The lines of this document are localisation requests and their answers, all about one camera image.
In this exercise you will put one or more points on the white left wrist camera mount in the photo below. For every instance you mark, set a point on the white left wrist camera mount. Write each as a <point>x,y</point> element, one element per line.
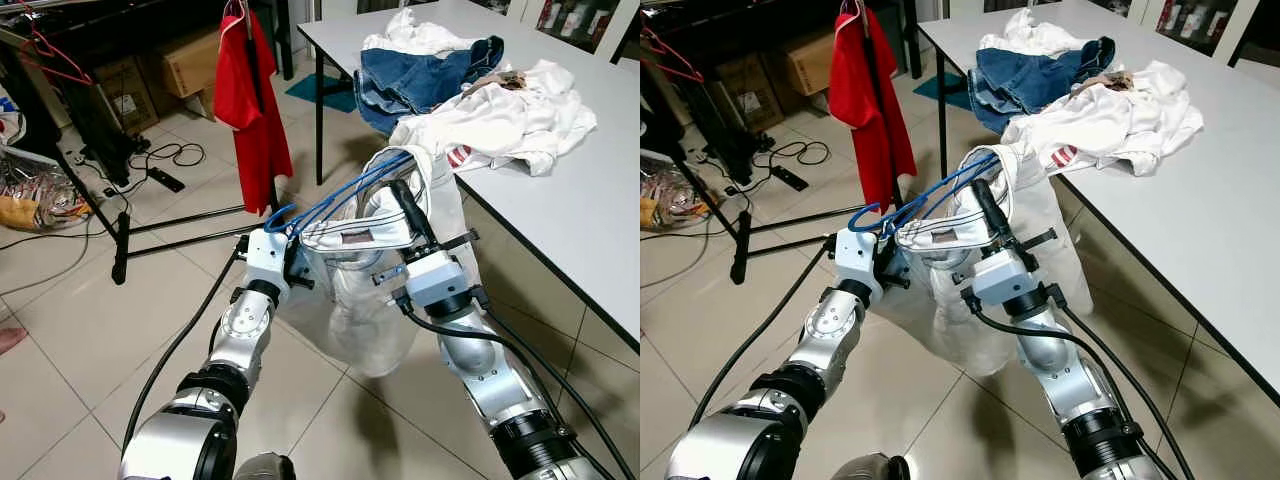
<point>855,258</point>
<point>265,258</point>

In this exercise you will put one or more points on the grey robot left foot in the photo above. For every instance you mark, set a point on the grey robot left foot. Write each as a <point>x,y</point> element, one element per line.
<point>265,467</point>
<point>880,467</point>

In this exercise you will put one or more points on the beige plaid garment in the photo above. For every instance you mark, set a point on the beige plaid garment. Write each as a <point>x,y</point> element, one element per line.
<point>1110,80</point>
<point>505,80</point>

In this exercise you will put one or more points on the plain cardboard box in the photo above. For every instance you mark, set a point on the plain cardboard box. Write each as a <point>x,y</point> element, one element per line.
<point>190,60</point>
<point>810,60</point>

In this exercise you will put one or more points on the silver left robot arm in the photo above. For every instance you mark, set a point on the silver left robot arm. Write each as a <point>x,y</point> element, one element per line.
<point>830,330</point>
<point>240,330</point>

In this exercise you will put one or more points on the small cardboard box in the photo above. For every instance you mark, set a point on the small cardboard box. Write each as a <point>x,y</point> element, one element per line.
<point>205,102</point>
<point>818,102</point>

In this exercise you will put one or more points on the black power strip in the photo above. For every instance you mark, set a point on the black power strip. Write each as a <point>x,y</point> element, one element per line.
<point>790,180</point>
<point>165,180</point>

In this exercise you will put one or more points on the black desk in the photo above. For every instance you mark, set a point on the black desk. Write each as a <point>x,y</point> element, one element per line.
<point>130,20</point>
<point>750,20</point>

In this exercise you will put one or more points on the white and red clothes pile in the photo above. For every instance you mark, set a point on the white and red clothes pile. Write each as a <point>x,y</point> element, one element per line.
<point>8,120</point>

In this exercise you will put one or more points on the red garment white trim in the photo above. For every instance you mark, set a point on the red garment white trim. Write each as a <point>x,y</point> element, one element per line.
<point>865,100</point>
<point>250,100</point>

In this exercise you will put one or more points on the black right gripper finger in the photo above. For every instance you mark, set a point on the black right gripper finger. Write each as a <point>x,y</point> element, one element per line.
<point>990,205</point>
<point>405,205</point>

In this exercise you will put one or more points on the printed cardboard box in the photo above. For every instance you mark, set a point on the printed cardboard box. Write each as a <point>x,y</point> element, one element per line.
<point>750,95</point>
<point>125,95</point>

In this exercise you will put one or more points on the white glass door cabinet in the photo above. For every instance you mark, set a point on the white glass door cabinet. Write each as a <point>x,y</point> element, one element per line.
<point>570,20</point>
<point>1190,20</point>

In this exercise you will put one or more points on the white cotton garment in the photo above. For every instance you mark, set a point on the white cotton garment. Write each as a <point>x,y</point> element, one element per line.
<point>1120,120</point>
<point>520,120</point>

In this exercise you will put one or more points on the plastic bag with striped fabric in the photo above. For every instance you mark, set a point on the plastic bag with striped fabric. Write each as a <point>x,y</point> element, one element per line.
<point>665,195</point>
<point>35,195</point>

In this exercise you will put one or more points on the blue denim garment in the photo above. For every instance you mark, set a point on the blue denim garment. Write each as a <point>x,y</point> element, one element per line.
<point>415,80</point>
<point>1025,80</point>

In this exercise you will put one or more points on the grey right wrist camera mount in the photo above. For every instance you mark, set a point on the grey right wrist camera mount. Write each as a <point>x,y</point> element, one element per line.
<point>435,278</point>
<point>1005,278</point>

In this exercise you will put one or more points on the white crumpled garment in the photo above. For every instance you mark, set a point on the white crumpled garment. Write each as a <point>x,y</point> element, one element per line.
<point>1030,35</point>
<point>415,35</point>

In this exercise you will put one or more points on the person bare leg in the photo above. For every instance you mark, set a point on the person bare leg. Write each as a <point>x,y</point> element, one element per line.
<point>10,338</point>

